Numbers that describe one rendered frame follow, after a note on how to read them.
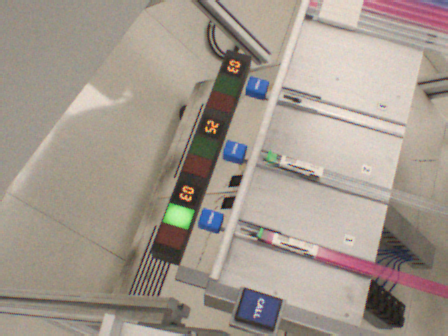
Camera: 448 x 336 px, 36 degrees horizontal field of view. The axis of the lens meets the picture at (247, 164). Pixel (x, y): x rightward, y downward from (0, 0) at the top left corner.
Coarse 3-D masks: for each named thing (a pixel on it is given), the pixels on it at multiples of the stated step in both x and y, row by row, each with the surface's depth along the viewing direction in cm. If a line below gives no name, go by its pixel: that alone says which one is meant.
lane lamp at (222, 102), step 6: (210, 96) 103; (216, 96) 103; (222, 96) 103; (228, 96) 103; (210, 102) 102; (216, 102) 102; (222, 102) 102; (228, 102) 102; (216, 108) 102; (222, 108) 102; (228, 108) 102
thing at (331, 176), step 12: (276, 156) 97; (324, 168) 96; (336, 180) 96; (348, 180) 96; (360, 180) 96; (372, 192) 95; (384, 192) 95; (396, 192) 95; (408, 204) 95; (420, 204) 95; (432, 204) 95; (444, 204) 95; (444, 216) 95
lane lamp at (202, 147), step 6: (198, 138) 100; (204, 138) 100; (192, 144) 99; (198, 144) 99; (204, 144) 99; (210, 144) 99; (216, 144) 99; (192, 150) 99; (198, 150) 99; (204, 150) 99; (210, 150) 99; (204, 156) 98; (210, 156) 98
